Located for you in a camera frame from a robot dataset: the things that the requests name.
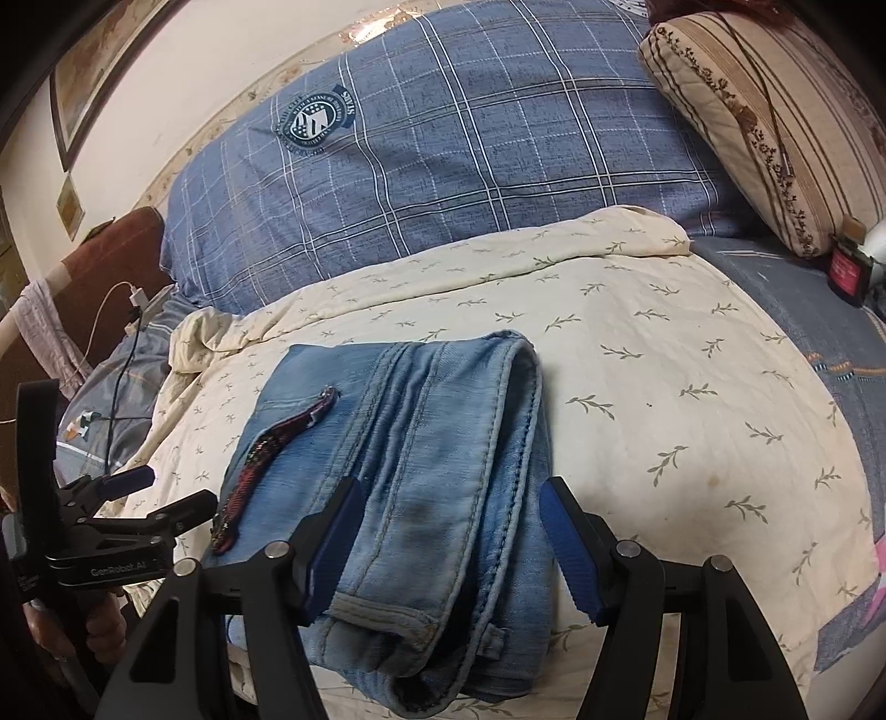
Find blue denim jeans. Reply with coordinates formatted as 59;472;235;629
206;332;555;718

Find person left hand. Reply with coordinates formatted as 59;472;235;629
23;593;128;665

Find grey hanging cloth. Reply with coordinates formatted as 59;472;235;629
11;277;93;400

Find brown headboard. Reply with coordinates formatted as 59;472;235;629
2;207;171;508

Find cream floral quilt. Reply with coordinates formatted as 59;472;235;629
96;204;882;720

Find grey patterned bedsheet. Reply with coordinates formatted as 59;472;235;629
51;234;886;677

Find framed horse painting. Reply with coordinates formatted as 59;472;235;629
49;0;185;171

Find red label bottle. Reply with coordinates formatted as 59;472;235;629
827;235;874;307

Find blue plaid pillow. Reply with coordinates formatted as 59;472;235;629
159;2;755;313

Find beige striped floral pillow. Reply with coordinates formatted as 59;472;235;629
638;12;884;258

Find dark red plastic bag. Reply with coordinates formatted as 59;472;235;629
646;0;787;24

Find black power cable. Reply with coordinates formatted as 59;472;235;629
102;306;147;479

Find white charger cable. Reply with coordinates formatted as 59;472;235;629
0;279;151;428

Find small wall picture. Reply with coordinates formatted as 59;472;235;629
55;174;86;241

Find black cord on pillow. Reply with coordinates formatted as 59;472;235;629
712;9;797;203

